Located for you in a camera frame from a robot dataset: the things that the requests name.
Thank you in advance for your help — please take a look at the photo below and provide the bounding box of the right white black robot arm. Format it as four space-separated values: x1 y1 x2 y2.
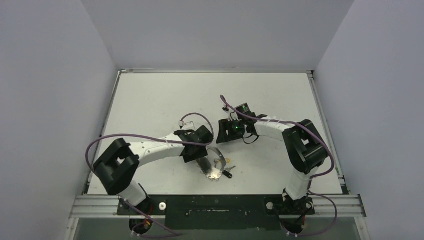
216 114 329 215

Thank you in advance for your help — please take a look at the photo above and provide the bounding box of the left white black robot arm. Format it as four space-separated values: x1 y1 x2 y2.
92 125 214 216

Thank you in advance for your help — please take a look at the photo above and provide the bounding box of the key with yellow tag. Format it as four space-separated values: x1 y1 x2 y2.
213 158 228 167

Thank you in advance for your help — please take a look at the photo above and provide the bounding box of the key with black head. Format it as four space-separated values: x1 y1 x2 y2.
221 166 236 179

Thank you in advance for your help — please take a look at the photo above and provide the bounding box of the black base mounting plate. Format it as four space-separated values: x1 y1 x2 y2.
116 194 316 231

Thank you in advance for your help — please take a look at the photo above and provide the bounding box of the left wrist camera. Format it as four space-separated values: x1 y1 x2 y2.
180 121 196 131

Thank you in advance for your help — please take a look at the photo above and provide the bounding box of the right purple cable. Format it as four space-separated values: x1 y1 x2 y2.
219 95 338 238

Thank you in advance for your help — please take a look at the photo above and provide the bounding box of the aluminium frame rail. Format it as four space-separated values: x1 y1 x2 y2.
70 194 366 219

